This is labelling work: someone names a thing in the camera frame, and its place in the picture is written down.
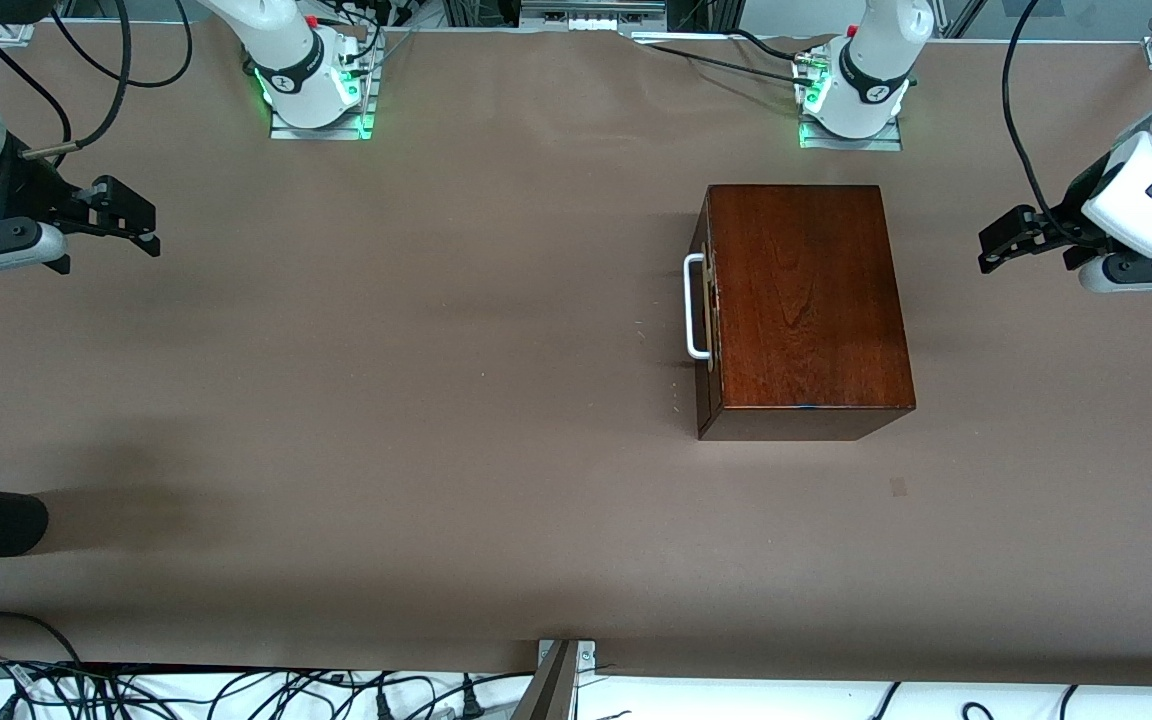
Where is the wooden drawer with white handle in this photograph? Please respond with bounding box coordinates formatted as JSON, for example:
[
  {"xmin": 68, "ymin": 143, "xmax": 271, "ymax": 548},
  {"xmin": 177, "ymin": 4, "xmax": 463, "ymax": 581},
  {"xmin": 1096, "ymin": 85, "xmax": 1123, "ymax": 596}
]
[{"xmin": 684, "ymin": 188, "xmax": 727, "ymax": 406}]

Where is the aluminium edge extrusion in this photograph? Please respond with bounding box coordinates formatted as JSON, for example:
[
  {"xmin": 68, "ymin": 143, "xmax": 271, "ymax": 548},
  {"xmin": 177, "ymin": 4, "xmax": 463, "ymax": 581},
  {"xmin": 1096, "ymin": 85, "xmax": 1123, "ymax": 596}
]
[{"xmin": 0, "ymin": 20, "xmax": 37, "ymax": 76}]

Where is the dark brown wooden box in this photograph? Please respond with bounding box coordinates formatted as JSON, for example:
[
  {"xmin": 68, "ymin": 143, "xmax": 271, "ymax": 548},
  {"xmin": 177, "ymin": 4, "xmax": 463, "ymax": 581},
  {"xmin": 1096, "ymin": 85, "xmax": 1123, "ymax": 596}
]
[{"xmin": 693, "ymin": 183, "xmax": 917, "ymax": 442}]

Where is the brown paper table cover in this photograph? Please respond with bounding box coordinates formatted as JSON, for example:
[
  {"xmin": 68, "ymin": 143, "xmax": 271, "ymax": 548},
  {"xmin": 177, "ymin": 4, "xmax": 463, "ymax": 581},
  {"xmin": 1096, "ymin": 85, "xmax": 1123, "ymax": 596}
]
[{"xmin": 0, "ymin": 20, "xmax": 1152, "ymax": 691}]

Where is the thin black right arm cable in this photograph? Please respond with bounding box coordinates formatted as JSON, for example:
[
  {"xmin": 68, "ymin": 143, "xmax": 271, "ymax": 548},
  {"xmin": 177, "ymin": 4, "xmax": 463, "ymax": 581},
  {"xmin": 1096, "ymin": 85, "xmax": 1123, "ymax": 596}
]
[{"xmin": 0, "ymin": 20, "xmax": 72, "ymax": 171}]

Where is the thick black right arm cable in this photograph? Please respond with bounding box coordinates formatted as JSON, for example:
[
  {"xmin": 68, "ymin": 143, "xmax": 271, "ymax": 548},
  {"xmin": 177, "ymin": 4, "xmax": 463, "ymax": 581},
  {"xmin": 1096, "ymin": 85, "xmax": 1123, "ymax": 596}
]
[{"xmin": 21, "ymin": 0, "xmax": 132, "ymax": 161}]

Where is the looping black right arm cable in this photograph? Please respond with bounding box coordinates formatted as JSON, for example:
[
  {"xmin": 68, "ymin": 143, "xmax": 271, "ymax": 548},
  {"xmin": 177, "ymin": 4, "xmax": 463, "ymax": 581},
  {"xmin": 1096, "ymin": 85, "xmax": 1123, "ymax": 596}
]
[{"xmin": 48, "ymin": 0, "xmax": 194, "ymax": 89}]

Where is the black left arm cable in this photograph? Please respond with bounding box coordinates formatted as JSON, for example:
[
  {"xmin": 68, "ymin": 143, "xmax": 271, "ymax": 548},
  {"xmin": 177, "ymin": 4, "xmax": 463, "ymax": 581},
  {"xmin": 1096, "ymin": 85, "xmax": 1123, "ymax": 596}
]
[{"xmin": 1002, "ymin": 0, "xmax": 1077, "ymax": 241}]

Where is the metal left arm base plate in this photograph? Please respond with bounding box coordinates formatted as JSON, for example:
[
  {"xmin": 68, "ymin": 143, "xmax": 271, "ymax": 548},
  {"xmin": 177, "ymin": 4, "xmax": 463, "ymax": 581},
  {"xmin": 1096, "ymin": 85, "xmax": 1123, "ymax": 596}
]
[{"xmin": 798, "ymin": 50, "xmax": 904, "ymax": 152}]

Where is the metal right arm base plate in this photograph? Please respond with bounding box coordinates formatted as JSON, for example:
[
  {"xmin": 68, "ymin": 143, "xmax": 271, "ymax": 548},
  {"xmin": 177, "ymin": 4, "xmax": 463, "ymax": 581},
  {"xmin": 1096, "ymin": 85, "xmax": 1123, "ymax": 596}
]
[{"xmin": 269, "ymin": 30, "xmax": 378, "ymax": 141}]

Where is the thin grey base cable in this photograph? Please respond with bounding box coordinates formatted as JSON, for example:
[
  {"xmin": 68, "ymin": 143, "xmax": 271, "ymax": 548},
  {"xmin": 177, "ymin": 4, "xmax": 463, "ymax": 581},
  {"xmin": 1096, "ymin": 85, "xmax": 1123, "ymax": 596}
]
[{"xmin": 364, "ymin": 28, "xmax": 422, "ymax": 73}]

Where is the short black base cable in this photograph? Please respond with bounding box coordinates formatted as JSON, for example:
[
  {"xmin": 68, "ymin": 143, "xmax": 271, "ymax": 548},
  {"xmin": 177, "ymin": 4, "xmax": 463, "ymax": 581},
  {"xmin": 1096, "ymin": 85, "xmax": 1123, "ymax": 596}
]
[{"xmin": 731, "ymin": 28, "xmax": 802, "ymax": 63}]

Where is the long black base cable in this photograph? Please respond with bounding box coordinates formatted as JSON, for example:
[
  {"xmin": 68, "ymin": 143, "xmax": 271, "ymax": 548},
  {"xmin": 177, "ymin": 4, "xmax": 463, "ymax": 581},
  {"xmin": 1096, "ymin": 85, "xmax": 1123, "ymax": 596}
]
[{"xmin": 648, "ymin": 42, "xmax": 817, "ymax": 86}]

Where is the black cable loop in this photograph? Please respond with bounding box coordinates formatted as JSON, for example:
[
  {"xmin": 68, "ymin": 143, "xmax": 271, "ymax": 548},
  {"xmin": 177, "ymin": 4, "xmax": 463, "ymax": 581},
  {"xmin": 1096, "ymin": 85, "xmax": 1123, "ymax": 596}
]
[{"xmin": 0, "ymin": 612, "xmax": 85, "ymax": 666}]

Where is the silver aluminium rail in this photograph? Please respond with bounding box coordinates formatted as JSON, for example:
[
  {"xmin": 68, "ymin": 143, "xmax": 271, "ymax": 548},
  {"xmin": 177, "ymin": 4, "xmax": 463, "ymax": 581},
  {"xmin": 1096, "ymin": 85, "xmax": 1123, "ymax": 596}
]
[{"xmin": 521, "ymin": 0, "xmax": 667, "ymax": 31}]

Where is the dark metal post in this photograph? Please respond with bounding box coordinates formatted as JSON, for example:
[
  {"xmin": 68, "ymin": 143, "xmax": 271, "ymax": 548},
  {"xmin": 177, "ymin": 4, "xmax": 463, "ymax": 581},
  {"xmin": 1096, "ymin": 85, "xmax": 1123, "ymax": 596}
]
[{"xmin": 511, "ymin": 640, "xmax": 577, "ymax": 720}]

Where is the small metal table bracket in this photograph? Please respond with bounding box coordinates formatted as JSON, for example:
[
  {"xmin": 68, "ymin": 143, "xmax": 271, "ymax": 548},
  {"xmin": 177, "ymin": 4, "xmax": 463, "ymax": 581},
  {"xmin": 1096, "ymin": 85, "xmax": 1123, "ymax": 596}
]
[{"xmin": 536, "ymin": 640, "xmax": 597, "ymax": 691}]

